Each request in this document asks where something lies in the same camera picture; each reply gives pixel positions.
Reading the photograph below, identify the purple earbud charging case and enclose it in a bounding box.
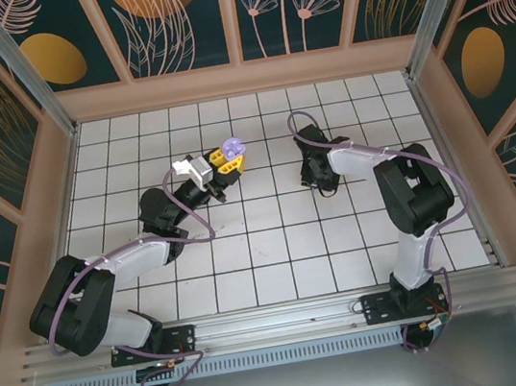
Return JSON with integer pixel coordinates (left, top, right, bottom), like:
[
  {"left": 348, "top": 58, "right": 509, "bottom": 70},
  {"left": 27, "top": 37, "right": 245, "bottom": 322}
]
[{"left": 220, "top": 135, "right": 248, "bottom": 160}]

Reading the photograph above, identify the green circuit board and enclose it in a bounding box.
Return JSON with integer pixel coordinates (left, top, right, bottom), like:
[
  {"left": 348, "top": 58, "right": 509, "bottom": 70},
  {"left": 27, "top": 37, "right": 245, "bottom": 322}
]
[{"left": 422, "top": 313, "right": 455, "bottom": 334}]

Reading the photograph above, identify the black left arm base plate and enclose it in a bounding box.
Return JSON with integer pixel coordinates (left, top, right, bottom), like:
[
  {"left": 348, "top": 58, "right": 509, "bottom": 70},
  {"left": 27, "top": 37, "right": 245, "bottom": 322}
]
[{"left": 107, "top": 322, "right": 201, "bottom": 370}]

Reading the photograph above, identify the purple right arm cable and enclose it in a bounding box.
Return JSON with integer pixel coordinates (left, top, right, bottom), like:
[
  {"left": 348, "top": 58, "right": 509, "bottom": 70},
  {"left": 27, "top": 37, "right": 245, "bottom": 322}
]
[{"left": 285, "top": 88, "right": 491, "bottom": 369}]

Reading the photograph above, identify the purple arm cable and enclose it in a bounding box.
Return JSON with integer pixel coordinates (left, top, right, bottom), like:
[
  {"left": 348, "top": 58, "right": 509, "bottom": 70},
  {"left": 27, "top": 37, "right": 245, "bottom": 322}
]
[
  {"left": 27, "top": 164, "right": 240, "bottom": 386},
  {"left": 285, "top": 88, "right": 491, "bottom": 369}
]

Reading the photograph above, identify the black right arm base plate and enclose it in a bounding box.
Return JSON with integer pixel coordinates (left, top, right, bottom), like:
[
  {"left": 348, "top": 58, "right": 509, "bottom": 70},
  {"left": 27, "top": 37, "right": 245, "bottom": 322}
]
[{"left": 357, "top": 280, "right": 452, "bottom": 327}]

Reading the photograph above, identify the aluminium mounting rail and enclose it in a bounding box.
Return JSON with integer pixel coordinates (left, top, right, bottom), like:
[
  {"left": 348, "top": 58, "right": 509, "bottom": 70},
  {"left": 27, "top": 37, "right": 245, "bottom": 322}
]
[{"left": 14, "top": 264, "right": 516, "bottom": 386}]

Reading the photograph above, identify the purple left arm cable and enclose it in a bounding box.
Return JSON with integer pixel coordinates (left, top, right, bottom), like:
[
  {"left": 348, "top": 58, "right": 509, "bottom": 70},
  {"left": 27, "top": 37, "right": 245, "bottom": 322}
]
[{"left": 27, "top": 164, "right": 240, "bottom": 386}]

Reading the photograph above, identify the slotted grey cable duct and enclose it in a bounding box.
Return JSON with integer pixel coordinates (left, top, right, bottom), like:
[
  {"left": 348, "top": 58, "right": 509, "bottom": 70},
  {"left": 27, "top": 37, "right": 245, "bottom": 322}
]
[{"left": 37, "top": 327, "right": 408, "bottom": 386}]

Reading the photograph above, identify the aluminium corner post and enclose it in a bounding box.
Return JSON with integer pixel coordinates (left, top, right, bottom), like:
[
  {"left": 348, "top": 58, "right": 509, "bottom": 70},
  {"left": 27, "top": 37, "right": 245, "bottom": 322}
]
[
  {"left": 395, "top": 0, "right": 512, "bottom": 81},
  {"left": 0, "top": 0, "right": 81, "bottom": 148}
]

